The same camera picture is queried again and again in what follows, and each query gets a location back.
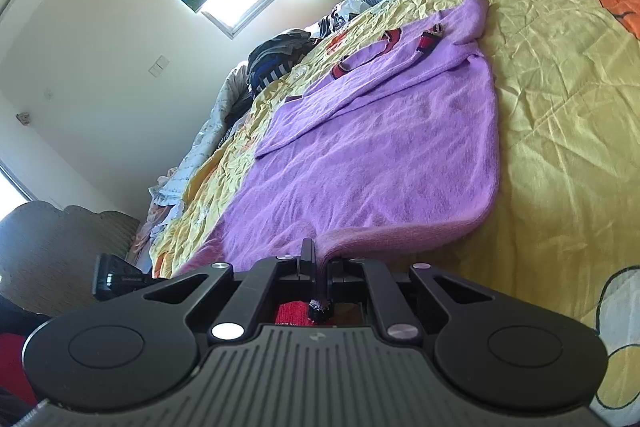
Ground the pile of dark clothes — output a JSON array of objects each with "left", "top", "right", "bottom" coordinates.
[{"left": 247, "top": 32, "right": 326, "bottom": 96}]

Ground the white quilt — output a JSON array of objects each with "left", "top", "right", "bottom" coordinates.
[{"left": 132, "top": 62, "right": 257, "bottom": 258}]

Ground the white plastic bag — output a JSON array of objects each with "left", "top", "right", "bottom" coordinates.
[{"left": 319, "top": 0, "right": 372, "bottom": 38}]

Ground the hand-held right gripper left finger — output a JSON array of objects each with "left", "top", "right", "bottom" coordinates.
[{"left": 142, "top": 239, "right": 317, "bottom": 341}]

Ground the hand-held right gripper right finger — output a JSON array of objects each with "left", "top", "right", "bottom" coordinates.
[{"left": 327, "top": 257, "right": 503, "bottom": 341}]

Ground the yellow printed blanket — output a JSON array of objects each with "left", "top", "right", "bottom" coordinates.
[{"left": 149, "top": 0, "right": 640, "bottom": 413}]

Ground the purple sweater with red collar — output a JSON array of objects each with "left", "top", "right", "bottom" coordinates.
[{"left": 172, "top": 0, "right": 501, "bottom": 328}]

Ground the brown bed headboard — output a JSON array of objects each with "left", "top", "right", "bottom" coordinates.
[{"left": 0, "top": 201, "right": 142, "bottom": 315}]

